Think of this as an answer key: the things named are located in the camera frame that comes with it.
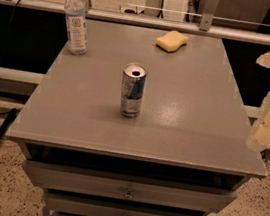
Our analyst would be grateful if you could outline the silver blue redbull can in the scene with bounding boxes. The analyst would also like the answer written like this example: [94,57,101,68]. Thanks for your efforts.
[120,62,147,118]

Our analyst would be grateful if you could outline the yellow sponge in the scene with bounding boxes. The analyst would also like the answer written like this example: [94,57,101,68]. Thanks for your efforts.
[155,31,189,53]

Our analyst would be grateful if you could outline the grey drawer cabinet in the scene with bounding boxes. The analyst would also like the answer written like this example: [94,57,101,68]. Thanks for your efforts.
[8,20,266,216]

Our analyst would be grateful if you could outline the clear plastic water bottle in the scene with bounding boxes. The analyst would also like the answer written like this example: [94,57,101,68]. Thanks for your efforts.
[64,0,88,55]

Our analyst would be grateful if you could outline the middle grey drawer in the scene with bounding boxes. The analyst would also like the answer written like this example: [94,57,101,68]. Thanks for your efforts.
[44,193,191,216]

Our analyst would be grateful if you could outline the top grey drawer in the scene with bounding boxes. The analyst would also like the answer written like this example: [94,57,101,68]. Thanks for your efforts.
[22,160,237,213]

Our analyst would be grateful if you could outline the black cable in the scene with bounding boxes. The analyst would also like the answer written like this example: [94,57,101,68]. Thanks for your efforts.
[0,0,37,122]

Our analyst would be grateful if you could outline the metal railing frame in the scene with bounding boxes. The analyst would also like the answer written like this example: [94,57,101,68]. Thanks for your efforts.
[0,0,270,45]

